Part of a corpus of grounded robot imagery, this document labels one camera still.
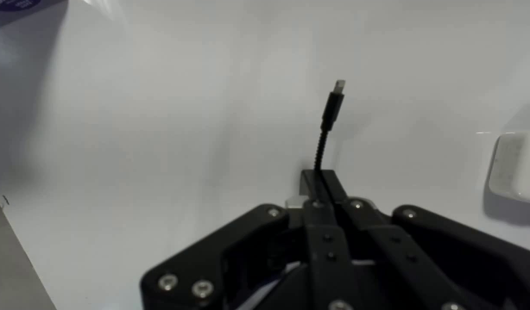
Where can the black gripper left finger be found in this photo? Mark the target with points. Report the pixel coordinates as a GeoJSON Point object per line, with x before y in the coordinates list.
{"type": "Point", "coordinates": [296, 259]}

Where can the white power adapter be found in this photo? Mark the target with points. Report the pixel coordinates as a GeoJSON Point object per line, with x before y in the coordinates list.
{"type": "Point", "coordinates": [510, 170]}

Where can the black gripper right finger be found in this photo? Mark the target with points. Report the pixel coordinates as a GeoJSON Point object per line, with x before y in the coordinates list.
{"type": "Point", "coordinates": [441, 263]}

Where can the white board mat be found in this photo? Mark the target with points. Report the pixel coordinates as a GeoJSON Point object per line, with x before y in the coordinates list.
{"type": "Point", "coordinates": [132, 129]}

